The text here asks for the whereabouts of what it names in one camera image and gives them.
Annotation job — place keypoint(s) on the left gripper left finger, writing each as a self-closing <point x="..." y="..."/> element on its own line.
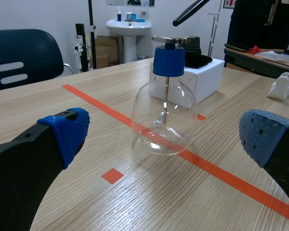
<point x="26" y="168"/>

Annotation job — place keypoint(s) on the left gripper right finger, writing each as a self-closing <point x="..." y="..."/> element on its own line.
<point x="274" y="144"/>

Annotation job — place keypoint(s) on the long black rod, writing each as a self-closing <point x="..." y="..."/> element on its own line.
<point x="186" y="12"/>

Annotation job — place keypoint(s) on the white moulded stand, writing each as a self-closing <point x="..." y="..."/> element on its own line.
<point x="281" y="86"/>

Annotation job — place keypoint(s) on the dark desk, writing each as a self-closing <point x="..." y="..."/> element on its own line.
<point x="260" y="61"/>

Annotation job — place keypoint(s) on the white box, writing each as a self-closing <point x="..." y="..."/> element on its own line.
<point x="204" y="79"/>

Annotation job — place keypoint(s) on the dark blue chair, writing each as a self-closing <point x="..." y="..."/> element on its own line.
<point x="21" y="57"/>

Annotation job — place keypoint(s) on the clear glass flask blue stopper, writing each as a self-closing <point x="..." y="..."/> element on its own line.
<point x="165" y="101"/>

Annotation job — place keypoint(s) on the patch of black fur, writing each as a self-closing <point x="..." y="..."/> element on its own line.
<point x="195" y="56"/>

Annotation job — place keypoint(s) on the person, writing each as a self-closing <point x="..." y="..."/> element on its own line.
<point x="260" y="22"/>

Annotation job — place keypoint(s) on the brown cardboard box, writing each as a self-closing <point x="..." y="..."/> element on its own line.
<point x="106" y="51"/>

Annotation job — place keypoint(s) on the black metal pole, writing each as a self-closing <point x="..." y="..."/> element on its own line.
<point x="92" y="33"/>

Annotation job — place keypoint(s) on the white wash basin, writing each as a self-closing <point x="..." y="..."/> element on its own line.
<point x="128" y="31"/>

